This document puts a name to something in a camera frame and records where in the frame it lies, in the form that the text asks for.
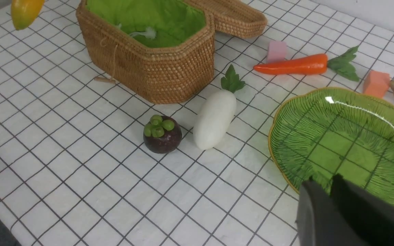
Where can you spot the woven wicker basket lid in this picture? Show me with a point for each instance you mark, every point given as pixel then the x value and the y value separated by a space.
pixel 233 17

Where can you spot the orange foam cube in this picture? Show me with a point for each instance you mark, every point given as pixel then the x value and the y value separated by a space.
pixel 376 84

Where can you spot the dark purple toy mangosteen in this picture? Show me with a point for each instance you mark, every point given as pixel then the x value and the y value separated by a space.
pixel 162 134

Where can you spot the pink foam cube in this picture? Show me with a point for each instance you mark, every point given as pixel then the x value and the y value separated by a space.
pixel 276 51

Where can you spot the woven wicker basket green lining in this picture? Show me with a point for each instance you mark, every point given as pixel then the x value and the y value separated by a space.
pixel 161 49

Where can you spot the green glass leaf plate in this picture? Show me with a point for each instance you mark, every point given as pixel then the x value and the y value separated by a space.
pixel 331 131

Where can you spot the white toy radish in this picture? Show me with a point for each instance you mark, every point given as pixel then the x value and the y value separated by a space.
pixel 217 112

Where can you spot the yellow toy banana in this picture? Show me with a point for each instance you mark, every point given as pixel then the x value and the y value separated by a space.
pixel 24 12

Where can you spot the orange toy carrot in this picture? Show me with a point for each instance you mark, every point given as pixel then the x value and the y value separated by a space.
pixel 314 64

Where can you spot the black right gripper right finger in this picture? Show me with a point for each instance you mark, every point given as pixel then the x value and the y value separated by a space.
pixel 371 218

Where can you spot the white checkered tablecloth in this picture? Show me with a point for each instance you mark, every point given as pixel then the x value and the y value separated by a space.
pixel 74 169

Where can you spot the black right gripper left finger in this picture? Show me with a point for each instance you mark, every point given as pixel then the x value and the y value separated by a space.
pixel 319 222

